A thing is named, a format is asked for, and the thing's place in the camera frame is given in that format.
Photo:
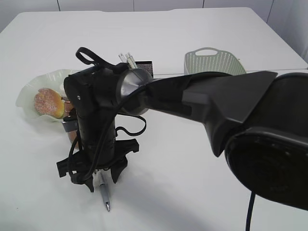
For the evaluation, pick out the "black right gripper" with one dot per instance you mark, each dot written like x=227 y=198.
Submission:
x=113 y=158

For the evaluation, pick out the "grey grip pen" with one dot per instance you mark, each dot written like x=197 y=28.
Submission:
x=103 y=187

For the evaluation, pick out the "brown coffee bottle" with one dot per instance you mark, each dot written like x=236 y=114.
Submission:
x=68 y=112

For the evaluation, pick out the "sugared bread roll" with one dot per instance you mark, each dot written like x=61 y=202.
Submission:
x=49 y=102

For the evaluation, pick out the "transparent plastic ruler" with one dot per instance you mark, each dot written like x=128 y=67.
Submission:
x=122 y=58

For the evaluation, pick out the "blue white pen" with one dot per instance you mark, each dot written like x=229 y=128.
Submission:
x=130 y=61

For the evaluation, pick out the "yellow beige pen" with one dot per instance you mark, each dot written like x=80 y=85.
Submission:
x=127 y=63

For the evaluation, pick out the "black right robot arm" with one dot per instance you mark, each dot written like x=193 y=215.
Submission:
x=259 y=121

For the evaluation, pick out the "pale green wavy plate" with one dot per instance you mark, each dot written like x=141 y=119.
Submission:
x=25 y=100

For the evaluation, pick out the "black mesh pen holder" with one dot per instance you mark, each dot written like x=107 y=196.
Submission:
x=146 y=65

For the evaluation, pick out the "pale green plastic basket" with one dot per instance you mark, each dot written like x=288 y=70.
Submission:
x=212 y=60

